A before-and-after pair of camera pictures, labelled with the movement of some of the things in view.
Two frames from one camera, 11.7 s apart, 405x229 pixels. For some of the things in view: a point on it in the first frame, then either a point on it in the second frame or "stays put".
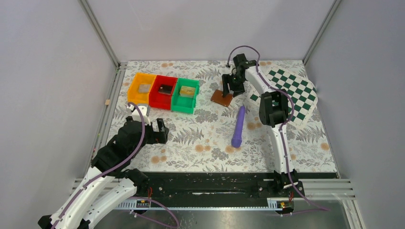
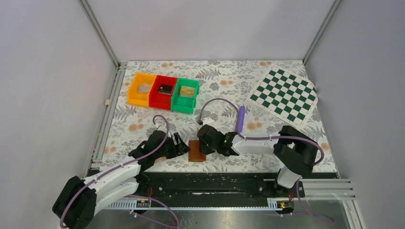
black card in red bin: (165, 89) stays put
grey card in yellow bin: (144, 88) stays put
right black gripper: (226, 79) -> (205, 150)
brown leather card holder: (218, 97) -> (195, 154)
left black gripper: (160, 137) -> (181, 148)
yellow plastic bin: (138, 92) stays put
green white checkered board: (301, 93) stays put
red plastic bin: (160, 94) stays put
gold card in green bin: (187, 91) stays put
